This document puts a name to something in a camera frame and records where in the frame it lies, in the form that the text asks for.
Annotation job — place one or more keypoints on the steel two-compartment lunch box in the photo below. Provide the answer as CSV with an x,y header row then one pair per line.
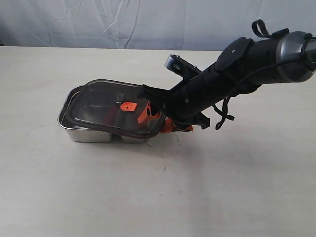
x,y
85,135

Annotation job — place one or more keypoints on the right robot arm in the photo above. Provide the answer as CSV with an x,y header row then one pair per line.
x,y
243,67

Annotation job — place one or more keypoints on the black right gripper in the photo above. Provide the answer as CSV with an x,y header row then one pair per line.
x,y
184,103

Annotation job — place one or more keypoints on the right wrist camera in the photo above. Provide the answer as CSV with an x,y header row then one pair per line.
x,y
181,67

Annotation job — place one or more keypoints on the lunch box lid orange seal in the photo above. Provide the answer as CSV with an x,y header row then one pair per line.
x,y
113,107

